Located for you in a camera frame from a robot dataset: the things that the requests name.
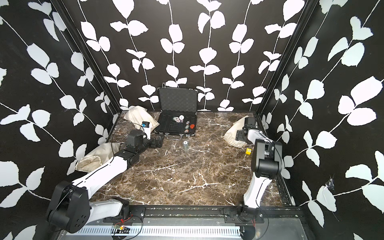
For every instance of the cream cloth bag left wall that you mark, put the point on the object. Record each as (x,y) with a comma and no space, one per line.
(97,157)

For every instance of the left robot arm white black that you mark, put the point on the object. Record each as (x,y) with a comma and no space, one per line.
(70,208)

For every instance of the cream cloth bag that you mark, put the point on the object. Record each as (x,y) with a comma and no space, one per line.
(230,135)
(137,115)

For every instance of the open black poker chip case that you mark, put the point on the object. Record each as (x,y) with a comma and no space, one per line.
(178,111)

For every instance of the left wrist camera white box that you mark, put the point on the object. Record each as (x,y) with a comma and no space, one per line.
(147,126)

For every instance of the stack of poker chips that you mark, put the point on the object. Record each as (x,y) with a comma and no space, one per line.
(186,145)

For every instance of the white perforated cable tray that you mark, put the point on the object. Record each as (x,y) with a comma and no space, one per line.
(162,231)

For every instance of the black front mounting rail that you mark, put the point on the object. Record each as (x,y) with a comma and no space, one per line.
(210,211)

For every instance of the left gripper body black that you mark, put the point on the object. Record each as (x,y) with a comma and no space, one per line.
(153,144)

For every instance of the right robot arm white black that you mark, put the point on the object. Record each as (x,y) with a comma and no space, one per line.
(266,164)

